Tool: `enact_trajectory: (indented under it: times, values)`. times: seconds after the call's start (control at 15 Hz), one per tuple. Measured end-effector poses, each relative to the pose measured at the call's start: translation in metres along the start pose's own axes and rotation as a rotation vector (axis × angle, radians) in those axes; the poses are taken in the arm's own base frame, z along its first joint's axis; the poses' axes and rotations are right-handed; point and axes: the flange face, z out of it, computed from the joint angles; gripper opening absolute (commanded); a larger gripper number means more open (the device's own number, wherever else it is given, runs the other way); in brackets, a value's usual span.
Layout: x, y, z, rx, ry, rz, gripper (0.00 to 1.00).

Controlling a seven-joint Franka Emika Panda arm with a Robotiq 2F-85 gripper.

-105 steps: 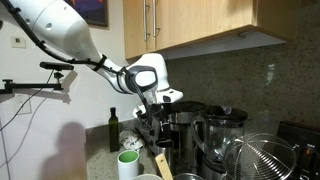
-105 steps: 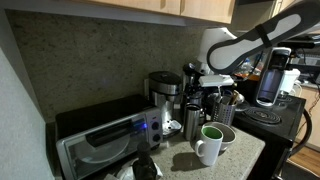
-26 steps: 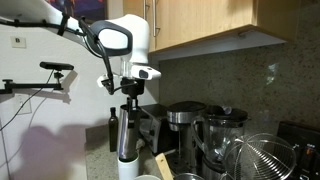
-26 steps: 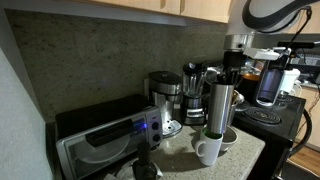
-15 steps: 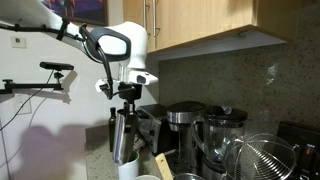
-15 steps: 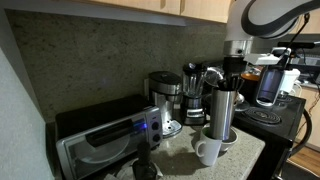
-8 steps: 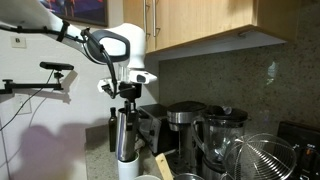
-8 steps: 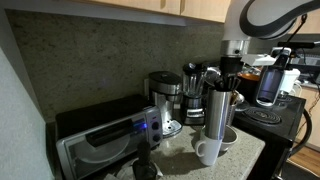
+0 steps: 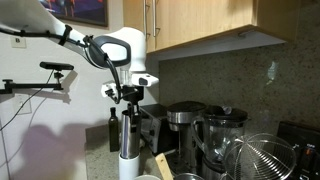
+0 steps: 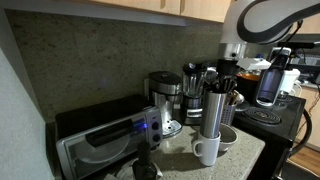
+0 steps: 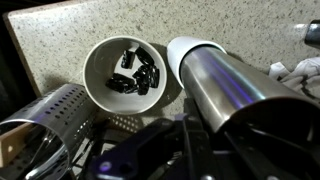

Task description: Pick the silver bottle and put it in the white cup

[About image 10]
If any perforated steel utensil holder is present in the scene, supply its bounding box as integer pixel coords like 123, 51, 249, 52
220, 103, 238, 127

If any steel black coffee maker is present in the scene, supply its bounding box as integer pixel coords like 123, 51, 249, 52
147, 70, 184, 139

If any white plate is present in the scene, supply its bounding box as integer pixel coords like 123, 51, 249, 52
74, 133, 132, 165

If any black electric coil stove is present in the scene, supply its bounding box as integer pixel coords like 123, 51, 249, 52
232, 92, 307, 180

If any thick black power cable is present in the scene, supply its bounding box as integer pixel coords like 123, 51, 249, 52
290, 107, 314, 158

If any wooden spatula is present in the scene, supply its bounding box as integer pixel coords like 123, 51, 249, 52
229, 89, 240, 106

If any grey ceramic bowl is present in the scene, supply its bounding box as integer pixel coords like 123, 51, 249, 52
218, 123, 240, 153

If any black stereo camera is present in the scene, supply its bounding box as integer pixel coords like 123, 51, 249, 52
277, 32, 320, 50

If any white mug green interior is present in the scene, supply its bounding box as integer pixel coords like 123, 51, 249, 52
191, 130, 222, 167

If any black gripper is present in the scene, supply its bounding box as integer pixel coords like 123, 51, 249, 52
209, 58, 242, 95

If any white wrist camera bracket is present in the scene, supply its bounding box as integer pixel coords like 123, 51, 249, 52
236, 56, 273, 71

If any silver steel bottle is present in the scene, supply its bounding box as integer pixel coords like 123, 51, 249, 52
199, 89, 228, 140

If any orange pot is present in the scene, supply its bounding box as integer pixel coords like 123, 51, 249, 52
240, 72, 262, 83

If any dark green glass bottle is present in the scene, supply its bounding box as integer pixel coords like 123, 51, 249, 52
131, 141, 159, 180

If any glass jar blender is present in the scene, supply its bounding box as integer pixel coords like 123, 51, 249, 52
179, 62, 210, 127

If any wooden wall cabinet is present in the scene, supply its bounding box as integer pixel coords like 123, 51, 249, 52
76, 0, 235, 25

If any black silver toaster oven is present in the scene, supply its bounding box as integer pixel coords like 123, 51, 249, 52
54, 94, 165, 180

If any white crumpled cloth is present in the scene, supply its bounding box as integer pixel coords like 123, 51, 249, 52
105, 159, 165, 180

